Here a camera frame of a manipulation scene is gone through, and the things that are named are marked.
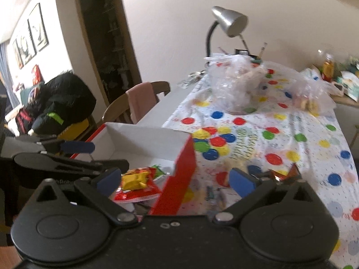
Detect red chip bag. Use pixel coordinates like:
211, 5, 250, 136
114, 167, 161, 203

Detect brown foil snack bag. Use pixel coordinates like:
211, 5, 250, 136
268, 163, 302, 182

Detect yellow snack packet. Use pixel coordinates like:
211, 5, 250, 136
121, 172, 150, 191

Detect black jacket pile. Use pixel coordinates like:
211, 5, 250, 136
15, 71, 96, 135

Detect red cardboard box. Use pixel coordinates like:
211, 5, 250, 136
72, 122, 197, 216

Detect balloon print tablecloth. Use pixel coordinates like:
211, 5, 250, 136
164, 63, 358, 268

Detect wooden chair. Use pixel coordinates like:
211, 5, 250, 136
102, 81, 171, 124

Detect pink cloth on chair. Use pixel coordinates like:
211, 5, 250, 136
126, 82, 157, 124

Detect clear bag with white contents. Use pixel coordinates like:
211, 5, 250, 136
205, 55, 267, 115

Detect clear bag with tape rolls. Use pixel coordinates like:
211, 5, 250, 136
285, 67, 343, 115

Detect glass jar amber liquid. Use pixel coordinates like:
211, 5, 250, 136
318, 50, 335, 83

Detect tissue box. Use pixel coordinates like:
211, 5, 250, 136
337, 71, 359, 102

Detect silver desk lamp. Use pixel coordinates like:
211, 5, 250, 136
206, 6, 248, 56

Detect framed wall pictures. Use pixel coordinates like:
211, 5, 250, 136
12, 3, 49, 69

